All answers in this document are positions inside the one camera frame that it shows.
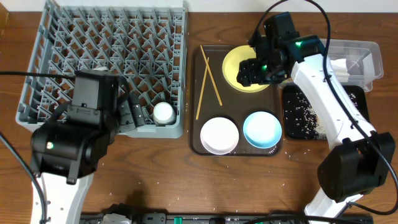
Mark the white plastic cup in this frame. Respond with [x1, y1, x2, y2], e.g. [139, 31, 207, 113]
[153, 102, 176, 126]

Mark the white paper napkin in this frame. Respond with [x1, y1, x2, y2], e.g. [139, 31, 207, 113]
[330, 58, 349, 83]

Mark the rice food scraps pile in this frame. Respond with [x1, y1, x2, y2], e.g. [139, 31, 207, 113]
[284, 91, 358, 140]

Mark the white round bowl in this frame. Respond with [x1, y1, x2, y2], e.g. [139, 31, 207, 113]
[200, 117, 239, 155]

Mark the light blue round bowl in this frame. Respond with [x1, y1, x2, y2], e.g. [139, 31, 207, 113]
[243, 111, 282, 149]

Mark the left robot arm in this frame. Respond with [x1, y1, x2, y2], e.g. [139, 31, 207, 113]
[30, 68, 143, 223]

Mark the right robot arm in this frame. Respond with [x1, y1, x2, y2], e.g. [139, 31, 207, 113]
[237, 12, 396, 221]

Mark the black rectangular waste tray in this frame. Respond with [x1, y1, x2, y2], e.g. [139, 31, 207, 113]
[282, 85, 370, 140]

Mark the clear plastic waste bin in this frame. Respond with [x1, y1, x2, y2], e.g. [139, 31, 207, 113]
[328, 39, 384, 92]

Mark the yellow round plate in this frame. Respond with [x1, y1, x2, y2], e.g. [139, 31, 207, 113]
[222, 45, 268, 93]

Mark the wooden chopstick, lower left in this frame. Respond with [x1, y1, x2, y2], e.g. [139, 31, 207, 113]
[195, 65, 208, 120]

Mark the wooden chopstick, long diagonal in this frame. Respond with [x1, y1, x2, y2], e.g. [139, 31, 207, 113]
[200, 45, 223, 106]

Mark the dark brown serving tray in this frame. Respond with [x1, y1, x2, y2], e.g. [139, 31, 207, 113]
[189, 45, 283, 157]

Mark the grey plastic dish rack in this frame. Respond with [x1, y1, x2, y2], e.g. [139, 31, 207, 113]
[16, 1, 188, 139]

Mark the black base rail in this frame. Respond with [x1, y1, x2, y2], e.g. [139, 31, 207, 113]
[78, 213, 375, 224]

